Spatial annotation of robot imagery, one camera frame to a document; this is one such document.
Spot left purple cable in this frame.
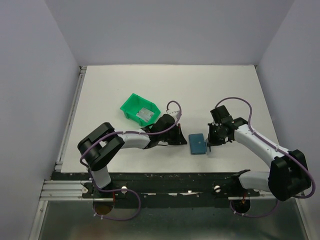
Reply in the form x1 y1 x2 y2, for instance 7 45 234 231
79 100 182 221

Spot blue card holder wallet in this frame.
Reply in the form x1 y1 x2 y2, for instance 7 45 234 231
188 133 207 155

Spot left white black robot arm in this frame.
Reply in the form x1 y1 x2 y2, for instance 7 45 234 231
77 114 187 198

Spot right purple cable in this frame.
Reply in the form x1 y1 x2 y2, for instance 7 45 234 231
214 96 315 218

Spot silver cards in bin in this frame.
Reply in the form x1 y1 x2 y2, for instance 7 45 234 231
136 107 155 123

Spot purple cable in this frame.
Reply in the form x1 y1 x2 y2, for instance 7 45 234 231
214 96 315 218
79 100 182 221

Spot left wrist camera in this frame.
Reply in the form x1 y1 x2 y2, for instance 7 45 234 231
166 109 181 121

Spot green plastic bin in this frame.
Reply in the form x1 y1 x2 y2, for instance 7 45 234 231
120 93 161 127

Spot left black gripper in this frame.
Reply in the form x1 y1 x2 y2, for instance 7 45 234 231
159 123 188 146

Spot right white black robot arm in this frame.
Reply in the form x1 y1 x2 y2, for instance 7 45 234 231
207 105 312 202

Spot left aluminium rail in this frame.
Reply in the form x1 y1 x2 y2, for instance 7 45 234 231
39 180 84 201

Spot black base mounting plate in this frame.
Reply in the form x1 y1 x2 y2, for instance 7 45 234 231
51 171 260 209

